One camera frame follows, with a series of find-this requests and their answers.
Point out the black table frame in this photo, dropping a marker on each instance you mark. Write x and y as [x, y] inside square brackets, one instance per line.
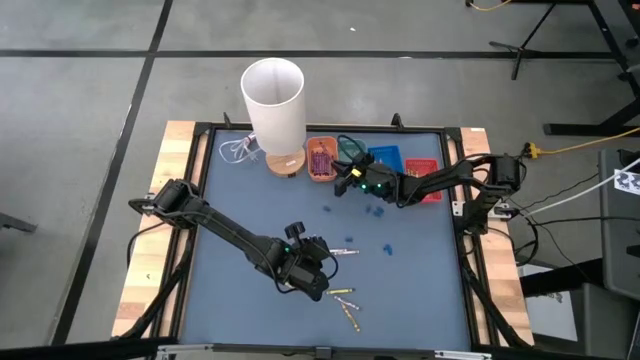
[325, 127]

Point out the black tripod stand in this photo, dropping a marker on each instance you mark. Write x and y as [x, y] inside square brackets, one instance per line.
[520, 50]

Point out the grey cabinet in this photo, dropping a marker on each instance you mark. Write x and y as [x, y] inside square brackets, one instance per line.
[620, 240]

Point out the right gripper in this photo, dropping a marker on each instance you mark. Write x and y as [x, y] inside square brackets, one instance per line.
[377, 182]

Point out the teal plastic bin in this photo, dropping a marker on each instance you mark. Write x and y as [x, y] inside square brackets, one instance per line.
[342, 150]

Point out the red plastic basket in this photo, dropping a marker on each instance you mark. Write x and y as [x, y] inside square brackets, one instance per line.
[425, 165]

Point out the yellow power strip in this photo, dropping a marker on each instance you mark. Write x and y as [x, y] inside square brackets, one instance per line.
[531, 149]

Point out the silver bracket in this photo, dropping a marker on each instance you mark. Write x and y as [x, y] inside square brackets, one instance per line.
[462, 355]
[182, 348]

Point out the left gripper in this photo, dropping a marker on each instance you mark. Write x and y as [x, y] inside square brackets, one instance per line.
[300, 260]

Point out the black desk frame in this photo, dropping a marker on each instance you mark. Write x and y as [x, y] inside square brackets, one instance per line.
[575, 129]

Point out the white shade table lamp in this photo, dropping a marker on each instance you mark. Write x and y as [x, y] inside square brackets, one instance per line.
[272, 112]

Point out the grey box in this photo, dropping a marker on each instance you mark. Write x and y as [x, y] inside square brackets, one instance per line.
[605, 320]

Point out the white box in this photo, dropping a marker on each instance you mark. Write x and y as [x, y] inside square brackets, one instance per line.
[550, 312]

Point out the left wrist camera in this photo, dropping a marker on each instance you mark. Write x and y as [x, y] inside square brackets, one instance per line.
[312, 289]

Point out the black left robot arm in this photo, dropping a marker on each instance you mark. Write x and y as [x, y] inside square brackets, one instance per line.
[225, 230]

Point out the white marker tag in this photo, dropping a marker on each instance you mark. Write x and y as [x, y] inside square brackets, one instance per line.
[627, 181]

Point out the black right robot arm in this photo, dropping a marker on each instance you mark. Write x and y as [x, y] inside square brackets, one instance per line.
[440, 180]

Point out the blue-grey table mat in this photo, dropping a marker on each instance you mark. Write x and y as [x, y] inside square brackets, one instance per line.
[240, 310]

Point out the black floor beam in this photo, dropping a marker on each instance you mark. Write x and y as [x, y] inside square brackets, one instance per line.
[560, 277]

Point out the orange plastic bin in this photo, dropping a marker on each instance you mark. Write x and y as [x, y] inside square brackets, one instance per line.
[312, 145]

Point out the blue plastic basket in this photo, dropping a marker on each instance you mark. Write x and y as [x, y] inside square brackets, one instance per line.
[387, 155]

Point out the black stand foot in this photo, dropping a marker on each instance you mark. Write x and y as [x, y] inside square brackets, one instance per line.
[15, 222]

